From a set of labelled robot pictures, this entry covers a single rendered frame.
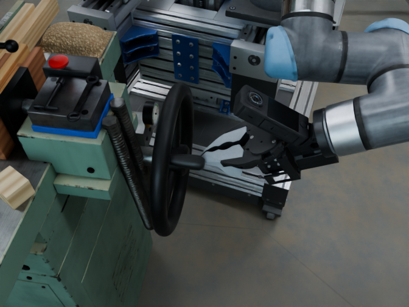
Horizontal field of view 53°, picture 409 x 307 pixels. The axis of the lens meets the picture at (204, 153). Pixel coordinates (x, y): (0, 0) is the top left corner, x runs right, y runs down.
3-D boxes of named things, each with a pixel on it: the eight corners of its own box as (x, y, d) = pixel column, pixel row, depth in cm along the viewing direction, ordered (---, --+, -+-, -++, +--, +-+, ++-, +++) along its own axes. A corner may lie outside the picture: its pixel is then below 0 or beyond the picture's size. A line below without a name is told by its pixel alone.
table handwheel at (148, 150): (204, 97, 92) (188, 225, 91) (118, 88, 94) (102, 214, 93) (186, 67, 63) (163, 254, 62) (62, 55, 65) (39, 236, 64)
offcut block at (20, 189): (17, 178, 63) (10, 165, 61) (36, 192, 62) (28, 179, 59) (-4, 194, 61) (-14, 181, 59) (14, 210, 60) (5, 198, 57)
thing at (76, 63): (97, 139, 61) (88, 112, 56) (27, 130, 62) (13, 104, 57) (121, 81, 69) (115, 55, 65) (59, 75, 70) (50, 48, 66)
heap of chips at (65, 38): (100, 58, 83) (96, 42, 80) (34, 51, 84) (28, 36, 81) (113, 32, 88) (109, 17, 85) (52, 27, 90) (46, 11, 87)
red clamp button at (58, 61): (65, 71, 62) (63, 66, 61) (46, 69, 62) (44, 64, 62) (72, 59, 64) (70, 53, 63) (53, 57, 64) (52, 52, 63)
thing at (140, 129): (147, 153, 113) (144, 134, 107) (104, 148, 115) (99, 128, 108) (154, 131, 119) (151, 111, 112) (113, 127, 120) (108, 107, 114)
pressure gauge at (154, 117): (155, 135, 108) (152, 113, 102) (141, 133, 109) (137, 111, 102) (160, 118, 112) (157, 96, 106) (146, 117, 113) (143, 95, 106)
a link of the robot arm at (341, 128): (355, 127, 52) (350, 84, 57) (319, 135, 54) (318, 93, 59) (370, 161, 56) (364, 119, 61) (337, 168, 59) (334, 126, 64)
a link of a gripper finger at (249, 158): (223, 175, 63) (276, 163, 59) (218, 169, 62) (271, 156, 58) (226, 151, 66) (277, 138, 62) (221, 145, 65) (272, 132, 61)
